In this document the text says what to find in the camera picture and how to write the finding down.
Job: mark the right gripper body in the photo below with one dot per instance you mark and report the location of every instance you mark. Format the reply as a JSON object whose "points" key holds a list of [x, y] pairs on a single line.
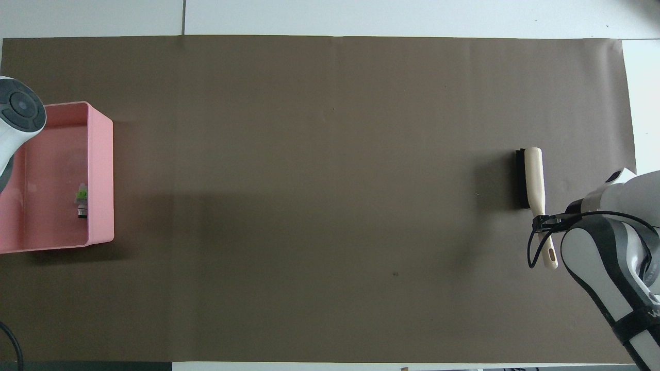
{"points": [[575, 207]]}

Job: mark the wooden brush with black bristles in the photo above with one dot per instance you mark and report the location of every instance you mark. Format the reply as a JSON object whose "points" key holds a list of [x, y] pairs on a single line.
{"points": [[534, 175]]}

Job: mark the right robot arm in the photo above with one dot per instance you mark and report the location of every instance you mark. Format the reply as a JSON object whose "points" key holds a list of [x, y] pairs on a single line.
{"points": [[598, 257]]}

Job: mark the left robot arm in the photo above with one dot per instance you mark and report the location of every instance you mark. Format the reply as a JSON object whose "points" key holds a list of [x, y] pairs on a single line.
{"points": [[15, 111]]}

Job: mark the pink plastic bin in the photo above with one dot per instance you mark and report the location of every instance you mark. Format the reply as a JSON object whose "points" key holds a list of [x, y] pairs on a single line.
{"points": [[56, 154]]}

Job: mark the small green white bottle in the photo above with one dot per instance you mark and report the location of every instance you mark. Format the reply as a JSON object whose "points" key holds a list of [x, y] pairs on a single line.
{"points": [[82, 196]]}

